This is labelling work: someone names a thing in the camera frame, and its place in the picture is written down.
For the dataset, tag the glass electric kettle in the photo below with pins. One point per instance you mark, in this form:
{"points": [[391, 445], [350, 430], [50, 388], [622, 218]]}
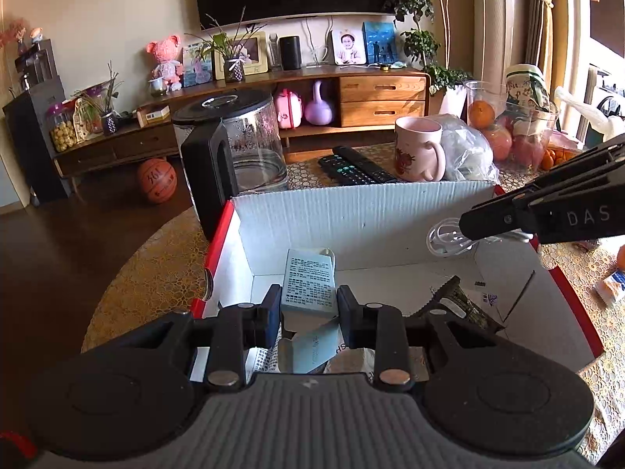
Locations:
{"points": [[229, 144]]}

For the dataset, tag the pale blue medicine box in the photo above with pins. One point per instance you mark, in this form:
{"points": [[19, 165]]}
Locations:
{"points": [[309, 284]]}

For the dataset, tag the black cylinder speaker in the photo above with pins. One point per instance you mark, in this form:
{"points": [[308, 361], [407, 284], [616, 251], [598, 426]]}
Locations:
{"points": [[290, 52]]}

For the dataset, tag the small potted plant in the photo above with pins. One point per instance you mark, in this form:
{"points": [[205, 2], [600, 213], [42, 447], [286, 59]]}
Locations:
{"points": [[206, 46]]}

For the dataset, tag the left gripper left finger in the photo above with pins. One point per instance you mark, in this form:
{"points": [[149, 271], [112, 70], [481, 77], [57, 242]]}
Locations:
{"points": [[267, 318]]}

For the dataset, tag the blue picture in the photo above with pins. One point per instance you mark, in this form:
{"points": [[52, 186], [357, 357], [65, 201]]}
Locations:
{"points": [[379, 38]]}

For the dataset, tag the black remote control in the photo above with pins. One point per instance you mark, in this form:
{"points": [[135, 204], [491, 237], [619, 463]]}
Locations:
{"points": [[342, 171], [367, 167]]}

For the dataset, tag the floral paper cup stack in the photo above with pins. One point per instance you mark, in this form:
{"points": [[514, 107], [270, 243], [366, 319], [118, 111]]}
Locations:
{"points": [[526, 93]]}

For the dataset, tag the jar of yellow snacks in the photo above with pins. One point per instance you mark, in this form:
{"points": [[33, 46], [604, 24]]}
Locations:
{"points": [[62, 133]]}

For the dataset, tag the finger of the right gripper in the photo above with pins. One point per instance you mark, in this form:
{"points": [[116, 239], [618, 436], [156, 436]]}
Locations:
{"points": [[498, 216]]}

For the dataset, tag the red white cardboard box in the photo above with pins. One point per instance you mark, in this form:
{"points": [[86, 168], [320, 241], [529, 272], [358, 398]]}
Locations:
{"points": [[378, 236]]}

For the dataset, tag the orange basketball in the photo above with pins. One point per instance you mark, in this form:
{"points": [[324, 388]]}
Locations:
{"points": [[157, 179]]}

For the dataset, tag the pink pig plush toy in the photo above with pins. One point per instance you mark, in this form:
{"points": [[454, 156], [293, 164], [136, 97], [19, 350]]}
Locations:
{"points": [[168, 67]]}

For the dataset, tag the pink white mug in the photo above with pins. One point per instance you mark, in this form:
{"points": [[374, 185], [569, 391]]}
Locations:
{"points": [[419, 155]]}

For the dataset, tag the framed photo yellow frame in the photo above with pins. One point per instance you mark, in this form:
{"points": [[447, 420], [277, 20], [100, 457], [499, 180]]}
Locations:
{"points": [[248, 52]]}

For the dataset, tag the blue white cracker packet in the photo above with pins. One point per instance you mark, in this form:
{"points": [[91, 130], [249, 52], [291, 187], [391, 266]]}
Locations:
{"points": [[611, 289]]}

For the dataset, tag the purple gourd vase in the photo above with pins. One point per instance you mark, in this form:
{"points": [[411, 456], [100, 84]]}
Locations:
{"points": [[318, 112]]}

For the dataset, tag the clear plastic fruit bowl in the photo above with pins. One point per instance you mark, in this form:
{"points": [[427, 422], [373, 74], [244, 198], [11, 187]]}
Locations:
{"points": [[517, 130]]}

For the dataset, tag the pink toy bag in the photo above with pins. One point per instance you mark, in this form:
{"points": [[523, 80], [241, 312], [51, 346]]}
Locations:
{"points": [[289, 109]]}

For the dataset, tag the potted green tree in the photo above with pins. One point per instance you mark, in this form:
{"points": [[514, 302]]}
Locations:
{"points": [[421, 45]]}

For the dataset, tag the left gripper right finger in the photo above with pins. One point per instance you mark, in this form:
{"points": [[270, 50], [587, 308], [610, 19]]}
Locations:
{"points": [[352, 324]]}

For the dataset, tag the wooden tv cabinet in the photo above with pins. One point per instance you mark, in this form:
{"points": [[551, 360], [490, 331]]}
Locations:
{"points": [[361, 99]]}

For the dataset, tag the baby portrait photo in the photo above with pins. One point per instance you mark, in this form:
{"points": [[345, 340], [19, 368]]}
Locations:
{"points": [[348, 47]]}

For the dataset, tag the black snack packet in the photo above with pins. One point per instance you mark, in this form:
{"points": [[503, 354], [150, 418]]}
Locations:
{"points": [[450, 297]]}

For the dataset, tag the clear crumpled plastic bag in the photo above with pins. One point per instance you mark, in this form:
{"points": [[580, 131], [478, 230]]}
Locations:
{"points": [[469, 157]]}

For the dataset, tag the pile of tangerines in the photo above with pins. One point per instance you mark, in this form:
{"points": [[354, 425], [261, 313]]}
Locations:
{"points": [[556, 155]]}

